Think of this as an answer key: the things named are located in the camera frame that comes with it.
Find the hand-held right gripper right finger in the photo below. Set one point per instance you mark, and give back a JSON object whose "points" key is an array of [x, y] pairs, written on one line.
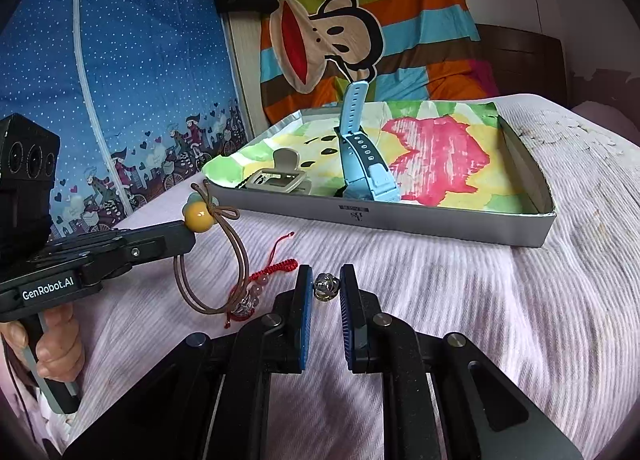
{"points": [[348, 325]]}

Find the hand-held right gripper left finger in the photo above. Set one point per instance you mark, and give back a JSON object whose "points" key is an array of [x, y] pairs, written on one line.
{"points": [[302, 325]]}

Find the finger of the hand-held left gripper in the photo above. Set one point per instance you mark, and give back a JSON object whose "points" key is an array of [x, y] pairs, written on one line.
{"points": [[160, 245]]}

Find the silver metal bell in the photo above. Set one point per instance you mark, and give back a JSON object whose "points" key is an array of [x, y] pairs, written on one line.
{"points": [[325, 287]]}

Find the grey tray with colourful cloth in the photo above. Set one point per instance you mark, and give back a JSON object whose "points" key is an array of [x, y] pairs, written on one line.
{"points": [[400, 222]]}

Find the beige hair claw clip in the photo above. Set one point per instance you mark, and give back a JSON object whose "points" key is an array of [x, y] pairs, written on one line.
{"points": [[280, 177]]}

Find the person's left hand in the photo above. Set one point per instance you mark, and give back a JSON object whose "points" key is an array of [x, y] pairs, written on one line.
{"points": [[60, 350]]}

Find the pink bed cover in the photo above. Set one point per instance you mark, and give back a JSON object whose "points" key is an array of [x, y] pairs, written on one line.
{"points": [[500, 315]]}

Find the blue printed wardrobe cover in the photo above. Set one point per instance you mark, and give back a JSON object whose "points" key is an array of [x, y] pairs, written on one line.
{"points": [[150, 65]]}

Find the colourful painted paper sheet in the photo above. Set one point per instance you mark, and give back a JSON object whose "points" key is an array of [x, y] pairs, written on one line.
{"points": [[440, 160]]}

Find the light wooden board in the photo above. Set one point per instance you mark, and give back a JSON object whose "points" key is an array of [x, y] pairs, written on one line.
{"points": [[246, 70]]}

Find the dark wooden headboard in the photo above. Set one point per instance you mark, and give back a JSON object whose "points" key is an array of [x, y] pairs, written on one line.
{"points": [[525, 65]]}

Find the striped monkey blanket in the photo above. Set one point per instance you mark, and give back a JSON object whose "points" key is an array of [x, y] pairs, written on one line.
{"points": [[425, 5]]}

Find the pink pillow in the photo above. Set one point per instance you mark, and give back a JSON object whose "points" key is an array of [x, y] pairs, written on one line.
{"points": [[610, 117]]}

